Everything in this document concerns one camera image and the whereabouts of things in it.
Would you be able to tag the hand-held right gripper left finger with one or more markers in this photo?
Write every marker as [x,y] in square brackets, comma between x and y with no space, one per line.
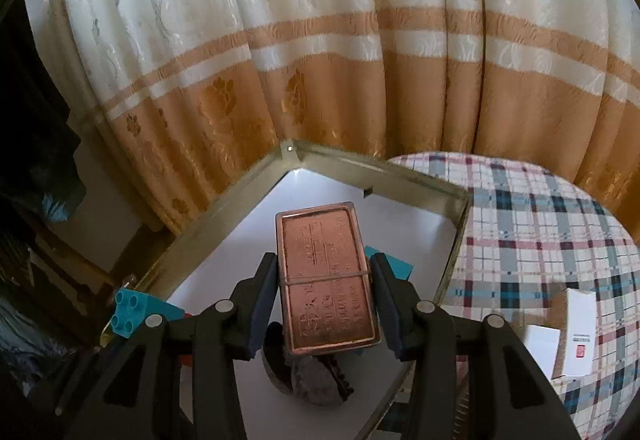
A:
[260,315]

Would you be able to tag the copper rectangular tin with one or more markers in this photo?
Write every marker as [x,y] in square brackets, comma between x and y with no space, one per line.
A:
[325,280]

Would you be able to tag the teal box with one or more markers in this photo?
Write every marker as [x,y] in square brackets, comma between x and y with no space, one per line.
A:
[397,265]

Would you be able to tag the dark hanging cloth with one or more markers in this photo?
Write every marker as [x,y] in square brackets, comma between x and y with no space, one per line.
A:
[30,144]

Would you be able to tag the plaid tablecloth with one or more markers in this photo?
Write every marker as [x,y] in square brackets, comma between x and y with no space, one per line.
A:
[525,245]

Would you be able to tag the cream and orange floral curtain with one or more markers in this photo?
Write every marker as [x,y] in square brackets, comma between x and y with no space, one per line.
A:
[350,69]

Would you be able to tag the teal cloth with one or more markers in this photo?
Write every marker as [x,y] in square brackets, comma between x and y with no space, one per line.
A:
[57,207]

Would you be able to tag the brown wooden furniture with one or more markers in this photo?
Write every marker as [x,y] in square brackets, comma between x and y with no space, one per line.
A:
[90,265]

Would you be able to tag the red block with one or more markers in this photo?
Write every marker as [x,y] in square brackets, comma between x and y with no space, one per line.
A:
[189,361]

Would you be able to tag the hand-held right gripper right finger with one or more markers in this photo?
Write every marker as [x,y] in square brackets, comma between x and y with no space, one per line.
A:
[390,315]

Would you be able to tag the rectangular metal tray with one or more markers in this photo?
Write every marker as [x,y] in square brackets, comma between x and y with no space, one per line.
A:
[225,205]

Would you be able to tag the white box with red label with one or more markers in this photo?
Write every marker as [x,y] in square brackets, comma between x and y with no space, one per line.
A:
[577,330]

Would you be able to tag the blue studded building block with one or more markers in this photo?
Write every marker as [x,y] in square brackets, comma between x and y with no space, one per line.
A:
[127,315]

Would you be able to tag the grey lump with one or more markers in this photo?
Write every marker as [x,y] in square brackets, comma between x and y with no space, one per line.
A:
[315,380]

